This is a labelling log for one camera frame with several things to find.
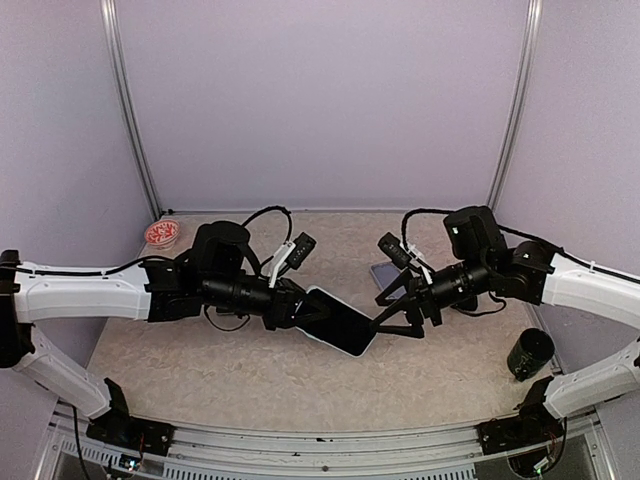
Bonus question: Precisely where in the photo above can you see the aluminium frame post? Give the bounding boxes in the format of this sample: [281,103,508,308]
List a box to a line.
[100,0,163,220]
[486,0,544,210]

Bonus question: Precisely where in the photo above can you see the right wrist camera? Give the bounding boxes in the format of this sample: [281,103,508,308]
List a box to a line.
[377,232,433,280]

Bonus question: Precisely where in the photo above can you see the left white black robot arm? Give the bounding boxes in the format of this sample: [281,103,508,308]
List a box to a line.
[1,220,330,456]

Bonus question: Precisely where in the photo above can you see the black cup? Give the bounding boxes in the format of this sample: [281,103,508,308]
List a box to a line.
[507,328,555,382]

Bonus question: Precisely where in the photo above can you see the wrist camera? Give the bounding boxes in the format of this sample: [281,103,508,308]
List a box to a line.
[377,232,433,280]
[268,232,317,289]

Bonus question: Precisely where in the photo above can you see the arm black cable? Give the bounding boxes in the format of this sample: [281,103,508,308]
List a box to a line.
[14,204,294,480]
[399,207,640,451]

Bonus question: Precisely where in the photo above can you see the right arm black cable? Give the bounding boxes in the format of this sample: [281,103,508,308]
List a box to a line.
[399,207,640,451]

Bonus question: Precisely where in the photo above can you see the red white patterned bowl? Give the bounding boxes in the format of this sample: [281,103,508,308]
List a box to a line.
[144,219,181,250]

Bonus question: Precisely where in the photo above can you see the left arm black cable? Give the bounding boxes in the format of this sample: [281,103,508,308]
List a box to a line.
[14,204,294,480]

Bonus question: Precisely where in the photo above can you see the light blue phone case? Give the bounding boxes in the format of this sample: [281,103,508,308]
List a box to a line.
[297,284,379,359]

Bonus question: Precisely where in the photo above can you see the lilac phone case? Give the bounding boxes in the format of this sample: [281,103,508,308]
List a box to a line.
[370,262,401,291]

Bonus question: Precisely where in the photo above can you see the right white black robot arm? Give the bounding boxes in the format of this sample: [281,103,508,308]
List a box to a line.
[370,206,639,455]

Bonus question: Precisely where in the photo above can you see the front aluminium rail base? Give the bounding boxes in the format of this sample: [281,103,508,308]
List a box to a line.
[34,394,616,480]

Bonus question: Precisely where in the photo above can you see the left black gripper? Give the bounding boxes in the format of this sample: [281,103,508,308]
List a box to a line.
[202,273,330,331]

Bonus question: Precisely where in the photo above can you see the left aluminium frame post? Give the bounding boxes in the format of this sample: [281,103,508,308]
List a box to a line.
[100,0,163,220]

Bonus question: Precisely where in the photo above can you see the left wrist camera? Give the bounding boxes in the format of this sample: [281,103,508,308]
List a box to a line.
[268,232,317,289]

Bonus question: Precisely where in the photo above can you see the right aluminium frame post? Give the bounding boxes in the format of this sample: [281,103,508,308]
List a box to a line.
[486,0,544,210]

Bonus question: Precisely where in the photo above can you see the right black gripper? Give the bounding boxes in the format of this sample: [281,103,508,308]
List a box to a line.
[371,253,494,337]

